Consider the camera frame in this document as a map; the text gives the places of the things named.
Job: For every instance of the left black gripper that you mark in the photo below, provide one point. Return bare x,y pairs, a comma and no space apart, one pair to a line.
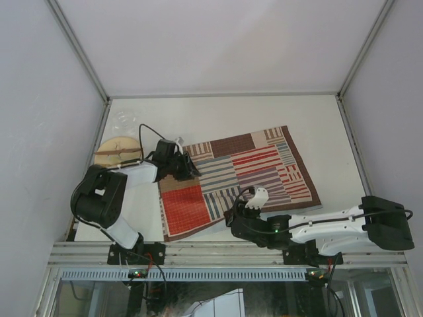
189,171

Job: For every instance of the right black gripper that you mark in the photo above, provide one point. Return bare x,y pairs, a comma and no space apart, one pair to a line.
238,209

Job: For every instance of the brown wooden knife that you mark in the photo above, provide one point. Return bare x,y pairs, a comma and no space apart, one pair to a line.
118,151

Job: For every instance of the patchwork striped placemat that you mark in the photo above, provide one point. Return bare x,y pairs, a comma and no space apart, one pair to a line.
267,158

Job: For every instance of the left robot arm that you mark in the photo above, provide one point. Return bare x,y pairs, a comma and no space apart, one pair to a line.
97,200

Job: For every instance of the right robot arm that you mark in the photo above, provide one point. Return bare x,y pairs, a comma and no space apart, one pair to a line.
375,221

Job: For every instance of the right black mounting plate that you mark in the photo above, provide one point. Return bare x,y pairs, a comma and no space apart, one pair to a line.
295,255

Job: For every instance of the black mounting plate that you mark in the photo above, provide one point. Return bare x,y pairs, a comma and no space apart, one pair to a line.
295,255
140,254

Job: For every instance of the round wooden plate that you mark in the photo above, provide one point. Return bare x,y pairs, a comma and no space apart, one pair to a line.
117,143

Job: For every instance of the clear glass cup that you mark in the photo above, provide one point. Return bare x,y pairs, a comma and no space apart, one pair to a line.
124,123

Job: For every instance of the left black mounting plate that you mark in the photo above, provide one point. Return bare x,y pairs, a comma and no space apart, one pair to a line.
140,254

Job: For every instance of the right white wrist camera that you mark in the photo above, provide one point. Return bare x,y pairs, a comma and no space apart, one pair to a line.
258,199

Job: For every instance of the aluminium front rail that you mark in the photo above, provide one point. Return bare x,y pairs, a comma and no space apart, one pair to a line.
211,254

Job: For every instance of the perforated blue cable tray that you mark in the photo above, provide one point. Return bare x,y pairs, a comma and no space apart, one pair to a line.
185,274

